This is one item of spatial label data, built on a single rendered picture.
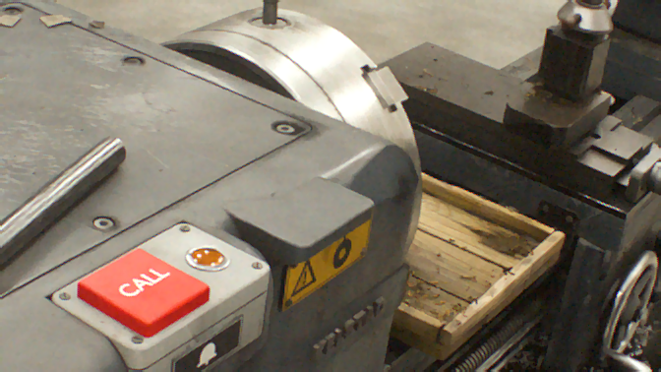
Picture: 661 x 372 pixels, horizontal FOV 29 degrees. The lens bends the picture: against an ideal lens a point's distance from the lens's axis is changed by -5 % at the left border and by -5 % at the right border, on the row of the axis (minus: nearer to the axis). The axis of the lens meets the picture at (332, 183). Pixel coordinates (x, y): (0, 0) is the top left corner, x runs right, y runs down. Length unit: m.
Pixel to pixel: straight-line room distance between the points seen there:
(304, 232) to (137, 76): 0.26
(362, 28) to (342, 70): 3.41
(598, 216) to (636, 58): 0.57
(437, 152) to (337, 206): 0.91
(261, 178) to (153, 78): 0.18
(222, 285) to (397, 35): 3.82
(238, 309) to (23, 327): 0.15
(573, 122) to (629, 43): 0.60
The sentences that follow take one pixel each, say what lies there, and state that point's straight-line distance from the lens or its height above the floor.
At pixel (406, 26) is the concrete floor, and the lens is 4.72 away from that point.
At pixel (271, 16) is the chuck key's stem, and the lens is 1.25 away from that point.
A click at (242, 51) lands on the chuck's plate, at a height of 1.24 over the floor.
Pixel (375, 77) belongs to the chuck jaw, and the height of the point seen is 1.20.
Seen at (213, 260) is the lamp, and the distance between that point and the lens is 0.84.
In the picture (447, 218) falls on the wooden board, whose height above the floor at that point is 0.89.
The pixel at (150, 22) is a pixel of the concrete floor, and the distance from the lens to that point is 4.48.
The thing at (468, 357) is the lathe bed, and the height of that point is 0.79.
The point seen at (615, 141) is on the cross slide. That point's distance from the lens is 1.81.
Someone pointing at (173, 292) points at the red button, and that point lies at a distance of 0.79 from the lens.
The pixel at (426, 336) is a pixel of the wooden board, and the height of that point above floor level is 0.89.
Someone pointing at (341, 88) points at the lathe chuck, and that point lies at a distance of 1.20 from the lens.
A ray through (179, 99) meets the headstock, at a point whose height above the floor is 1.25.
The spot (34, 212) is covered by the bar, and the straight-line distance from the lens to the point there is 0.84.
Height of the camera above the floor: 1.71
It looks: 28 degrees down
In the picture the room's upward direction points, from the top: 9 degrees clockwise
